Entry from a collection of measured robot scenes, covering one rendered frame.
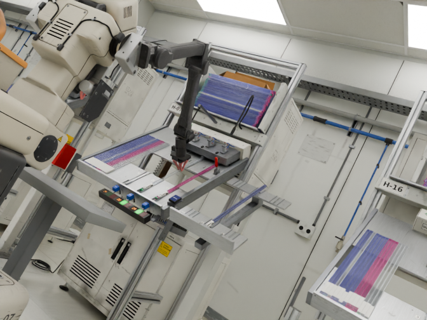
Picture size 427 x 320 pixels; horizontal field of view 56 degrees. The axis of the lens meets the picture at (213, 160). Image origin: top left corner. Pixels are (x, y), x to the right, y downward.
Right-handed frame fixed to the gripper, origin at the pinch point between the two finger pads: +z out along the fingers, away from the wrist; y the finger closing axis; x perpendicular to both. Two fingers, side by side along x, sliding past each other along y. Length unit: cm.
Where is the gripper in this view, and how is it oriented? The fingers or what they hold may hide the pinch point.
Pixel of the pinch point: (180, 169)
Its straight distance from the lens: 223.1
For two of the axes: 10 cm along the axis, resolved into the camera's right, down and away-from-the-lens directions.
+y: -7.8, -3.4, 5.3
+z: -0.4, 8.7, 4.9
